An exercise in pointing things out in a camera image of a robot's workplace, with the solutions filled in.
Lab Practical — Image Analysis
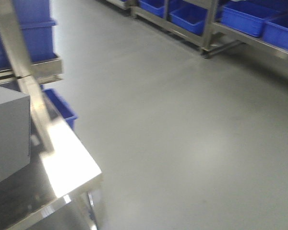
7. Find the distant steel shelf rack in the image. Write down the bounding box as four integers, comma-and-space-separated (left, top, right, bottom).
112, 0, 288, 61

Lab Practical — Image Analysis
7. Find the large blue bin on rack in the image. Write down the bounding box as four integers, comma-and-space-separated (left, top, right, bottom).
0, 0, 56, 69

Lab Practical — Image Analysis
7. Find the blue bin shelf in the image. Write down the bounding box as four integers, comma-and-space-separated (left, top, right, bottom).
170, 3, 207, 35
138, 0, 165, 18
220, 0, 281, 37

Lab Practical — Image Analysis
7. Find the blue bin right lower shelf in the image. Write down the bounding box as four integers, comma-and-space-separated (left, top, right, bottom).
220, 0, 281, 37

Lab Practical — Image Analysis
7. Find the blue bin far right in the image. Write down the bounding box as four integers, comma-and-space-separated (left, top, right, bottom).
262, 14, 288, 50

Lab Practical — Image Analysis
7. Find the stainless steel rack frame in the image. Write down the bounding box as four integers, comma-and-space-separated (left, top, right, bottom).
0, 0, 60, 154

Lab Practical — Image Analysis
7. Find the gray square base block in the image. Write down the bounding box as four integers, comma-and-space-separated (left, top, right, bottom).
0, 87, 31, 182

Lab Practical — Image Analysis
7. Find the blue bin under table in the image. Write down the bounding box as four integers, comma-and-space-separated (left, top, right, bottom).
42, 88, 78, 130

